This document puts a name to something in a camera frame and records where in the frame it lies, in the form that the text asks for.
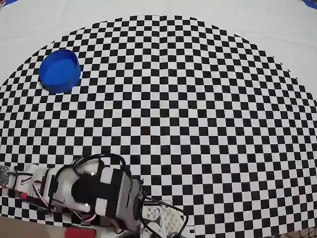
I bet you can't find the small camera circuit board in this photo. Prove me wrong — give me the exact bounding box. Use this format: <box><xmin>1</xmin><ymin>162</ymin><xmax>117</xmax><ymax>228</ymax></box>
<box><xmin>0</xmin><ymin>165</ymin><xmax>11</xmax><ymax>187</ymax></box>

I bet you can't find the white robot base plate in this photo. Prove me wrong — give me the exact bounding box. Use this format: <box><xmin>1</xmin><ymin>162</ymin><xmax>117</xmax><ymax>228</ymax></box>
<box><xmin>140</xmin><ymin>200</ymin><xmax>189</xmax><ymax>238</ymax></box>

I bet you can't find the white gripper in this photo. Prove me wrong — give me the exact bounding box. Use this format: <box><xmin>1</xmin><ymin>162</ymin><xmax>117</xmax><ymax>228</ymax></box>
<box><xmin>14</xmin><ymin>163</ymin><xmax>54</xmax><ymax>197</ymax></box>

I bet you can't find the white checkerboard paper mat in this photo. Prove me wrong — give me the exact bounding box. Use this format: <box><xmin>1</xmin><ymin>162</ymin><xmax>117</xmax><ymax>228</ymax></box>
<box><xmin>0</xmin><ymin>0</ymin><xmax>317</xmax><ymax>238</ymax></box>

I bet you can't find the blue round box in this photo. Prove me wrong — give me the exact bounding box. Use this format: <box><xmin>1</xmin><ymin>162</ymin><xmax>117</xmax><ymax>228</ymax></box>
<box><xmin>39</xmin><ymin>49</ymin><xmax>82</xmax><ymax>94</ymax></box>

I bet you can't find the black cable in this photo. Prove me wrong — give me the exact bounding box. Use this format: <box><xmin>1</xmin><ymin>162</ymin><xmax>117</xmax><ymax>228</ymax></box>
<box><xmin>142</xmin><ymin>195</ymin><xmax>189</xmax><ymax>238</ymax></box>
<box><xmin>73</xmin><ymin>153</ymin><xmax>133</xmax><ymax>184</ymax></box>

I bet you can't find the red rectangular object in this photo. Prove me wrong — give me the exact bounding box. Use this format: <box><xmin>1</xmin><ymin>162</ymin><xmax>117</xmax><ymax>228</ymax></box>
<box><xmin>65</xmin><ymin>228</ymin><xmax>97</xmax><ymax>238</ymax></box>

